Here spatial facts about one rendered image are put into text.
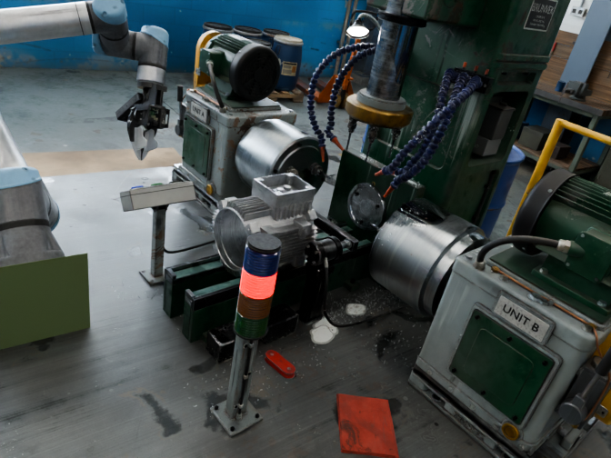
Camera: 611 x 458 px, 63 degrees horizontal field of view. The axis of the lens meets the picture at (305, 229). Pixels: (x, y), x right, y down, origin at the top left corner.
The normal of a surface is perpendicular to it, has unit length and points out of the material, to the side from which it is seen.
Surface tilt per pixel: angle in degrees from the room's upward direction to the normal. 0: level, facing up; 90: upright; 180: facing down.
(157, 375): 0
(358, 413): 2
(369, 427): 2
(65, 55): 90
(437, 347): 90
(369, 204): 90
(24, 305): 90
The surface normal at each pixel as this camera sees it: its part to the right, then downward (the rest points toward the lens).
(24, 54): 0.57, 0.48
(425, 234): -0.34, -0.55
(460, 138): -0.75, 0.19
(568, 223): -0.62, -0.15
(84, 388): 0.18, -0.86
